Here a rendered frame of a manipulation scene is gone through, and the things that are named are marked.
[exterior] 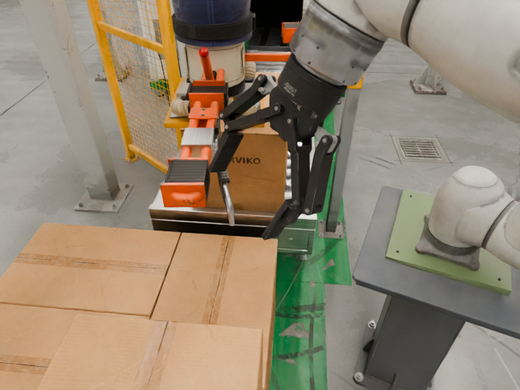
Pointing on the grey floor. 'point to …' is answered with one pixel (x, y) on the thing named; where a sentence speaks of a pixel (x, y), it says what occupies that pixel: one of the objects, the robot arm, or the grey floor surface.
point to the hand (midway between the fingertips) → (244, 196)
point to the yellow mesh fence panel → (168, 48)
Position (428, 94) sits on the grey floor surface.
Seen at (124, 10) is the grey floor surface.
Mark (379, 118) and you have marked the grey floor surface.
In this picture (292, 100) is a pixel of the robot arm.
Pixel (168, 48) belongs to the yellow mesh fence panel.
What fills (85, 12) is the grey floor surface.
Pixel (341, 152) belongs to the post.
